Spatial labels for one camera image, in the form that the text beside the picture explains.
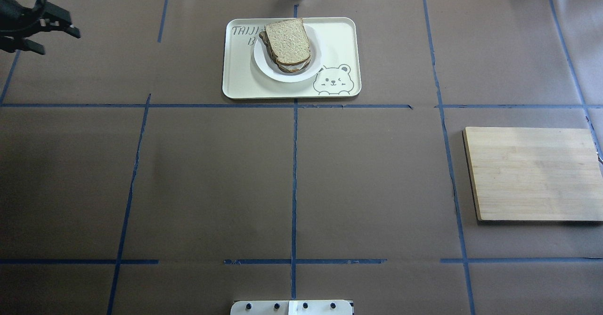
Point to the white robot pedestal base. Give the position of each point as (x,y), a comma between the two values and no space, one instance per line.
(293,307)

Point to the white round plate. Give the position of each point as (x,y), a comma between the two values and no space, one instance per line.
(269,68)

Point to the cream bear serving tray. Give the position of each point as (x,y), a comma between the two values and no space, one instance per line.
(338,78)

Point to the wooden cutting board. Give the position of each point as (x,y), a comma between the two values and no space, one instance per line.
(534,174)

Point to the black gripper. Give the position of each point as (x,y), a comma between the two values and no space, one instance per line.
(10,17)

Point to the bottom bread slice on plate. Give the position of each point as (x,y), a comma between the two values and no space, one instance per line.
(282,66)

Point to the brown bread slice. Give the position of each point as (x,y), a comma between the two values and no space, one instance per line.
(291,25)

